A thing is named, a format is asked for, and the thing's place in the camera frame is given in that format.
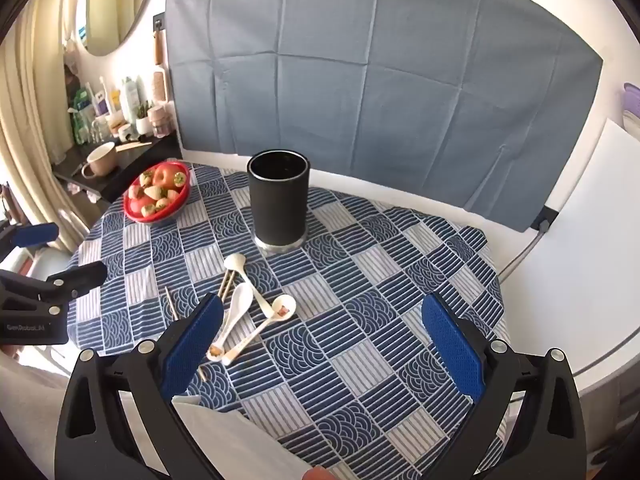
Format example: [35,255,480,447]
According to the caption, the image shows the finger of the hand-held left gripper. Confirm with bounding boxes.
[0,222,60,261]
[47,261,108,306]

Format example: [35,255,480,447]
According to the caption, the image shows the round wall mirror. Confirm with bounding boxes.
[79,0,161,57]

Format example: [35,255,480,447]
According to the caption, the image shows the white bottle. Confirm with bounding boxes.
[124,76,141,123]

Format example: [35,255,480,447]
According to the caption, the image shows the white spoon with patterned handle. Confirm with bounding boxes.
[206,282,254,362]

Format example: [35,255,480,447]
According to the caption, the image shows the black side shelf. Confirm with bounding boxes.
[52,132,183,203]

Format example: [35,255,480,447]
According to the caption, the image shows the blue patterned tablecloth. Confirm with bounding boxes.
[67,160,508,480]

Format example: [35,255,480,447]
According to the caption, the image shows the red fruit basket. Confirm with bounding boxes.
[123,161,192,224]

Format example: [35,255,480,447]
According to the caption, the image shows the white spoon with red print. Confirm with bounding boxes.
[220,294,297,366]

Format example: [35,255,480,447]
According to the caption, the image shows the beige curtain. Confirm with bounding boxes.
[0,0,101,256]

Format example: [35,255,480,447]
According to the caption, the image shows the black cylindrical utensil holder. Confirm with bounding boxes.
[247,149,311,253]

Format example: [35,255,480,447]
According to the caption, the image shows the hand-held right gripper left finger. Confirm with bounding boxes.
[54,292,226,480]

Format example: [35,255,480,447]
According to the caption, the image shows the beige mug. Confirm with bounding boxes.
[81,141,119,178]

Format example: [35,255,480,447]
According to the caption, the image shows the wooden hanging brush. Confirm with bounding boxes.
[152,29,167,107]

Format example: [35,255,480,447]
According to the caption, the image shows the grey-blue wall cloth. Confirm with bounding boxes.
[164,0,604,233]

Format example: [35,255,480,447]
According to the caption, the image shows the grey cable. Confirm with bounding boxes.
[499,220,548,281]

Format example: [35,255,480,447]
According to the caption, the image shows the plain white spoon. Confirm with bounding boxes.
[223,253,275,315]

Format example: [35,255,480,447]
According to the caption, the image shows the purple container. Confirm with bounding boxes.
[620,82,640,121]

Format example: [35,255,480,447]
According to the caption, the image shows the green bottle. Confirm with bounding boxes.
[74,87,94,146]

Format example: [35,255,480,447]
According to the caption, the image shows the white garment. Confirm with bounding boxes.
[172,395,313,480]

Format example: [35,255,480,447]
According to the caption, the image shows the pink jar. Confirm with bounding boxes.
[150,105,174,139]

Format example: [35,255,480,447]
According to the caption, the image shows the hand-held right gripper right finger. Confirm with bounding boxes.
[421,292,587,480]

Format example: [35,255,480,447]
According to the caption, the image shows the pile of strawberries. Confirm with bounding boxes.
[128,164,190,218]

